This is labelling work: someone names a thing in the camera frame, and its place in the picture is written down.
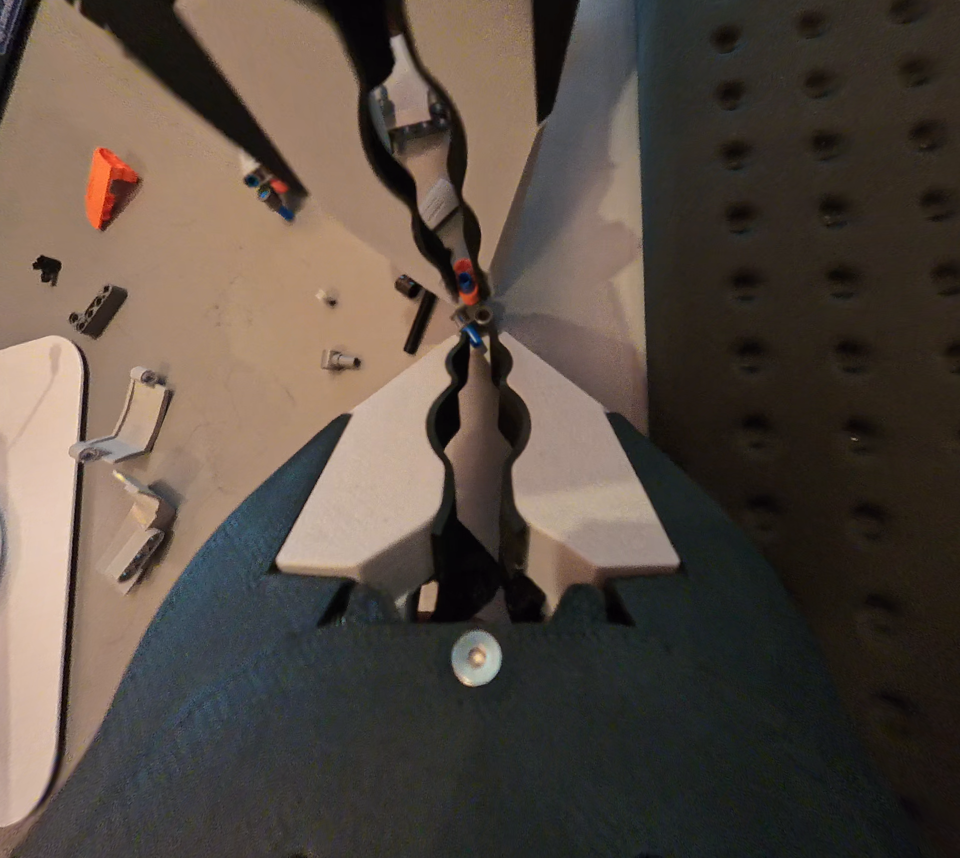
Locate grey white orange assembly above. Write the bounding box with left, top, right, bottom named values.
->
left=240, top=153, right=297, bottom=222

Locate white book stand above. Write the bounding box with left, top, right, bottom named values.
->
left=0, top=336, right=87, bottom=829

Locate dark grey three-hole beam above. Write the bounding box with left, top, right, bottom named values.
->
left=69, top=284, right=129, bottom=339

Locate dark grey beam assembly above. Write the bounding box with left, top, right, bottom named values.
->
left=367, top=85, right=453, bottom=154

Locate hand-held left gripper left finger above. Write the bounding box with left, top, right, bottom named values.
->
left=276, top=335, right=460, bottom=583

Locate grey curved panel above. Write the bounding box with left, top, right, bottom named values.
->
left=69, top=366, right=175, bottom=465

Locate grey angular panel piece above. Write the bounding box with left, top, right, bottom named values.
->
left=101, top=471, right=179, bottom=595

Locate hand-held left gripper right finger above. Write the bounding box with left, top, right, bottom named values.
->
left=486, top=333, right=681, bottom=585

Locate long black axle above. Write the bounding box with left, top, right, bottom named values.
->
left=403, top=289, right=439, bottom=355

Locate orange wedge panel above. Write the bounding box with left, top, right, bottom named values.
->
left=86, top=147, right=141, bottom=232

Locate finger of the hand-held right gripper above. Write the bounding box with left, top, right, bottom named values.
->
left=401, top=0, right=555, bottom=304
left=174, top=0, right=485, bottom=308

